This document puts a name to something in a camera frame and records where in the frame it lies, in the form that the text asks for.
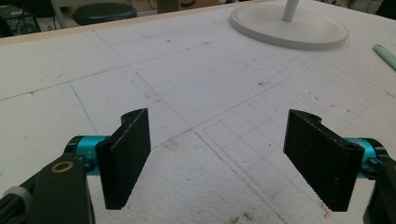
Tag black round stool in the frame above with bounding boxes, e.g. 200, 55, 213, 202
72, 2, 138, 27

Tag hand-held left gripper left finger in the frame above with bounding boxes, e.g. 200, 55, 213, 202
64, 107, 152, 211

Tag black electronic device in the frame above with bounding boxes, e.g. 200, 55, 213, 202
0, 4, 42, 39

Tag white lamp pole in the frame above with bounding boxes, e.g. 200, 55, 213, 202
281, 0, 301, 22

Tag light green pen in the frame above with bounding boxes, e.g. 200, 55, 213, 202
373, 44, 396, 71

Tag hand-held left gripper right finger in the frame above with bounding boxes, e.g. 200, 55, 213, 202
282, 108, 390, 213

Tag white round lamp base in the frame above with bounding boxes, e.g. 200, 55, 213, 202
229, 4, 350, 51

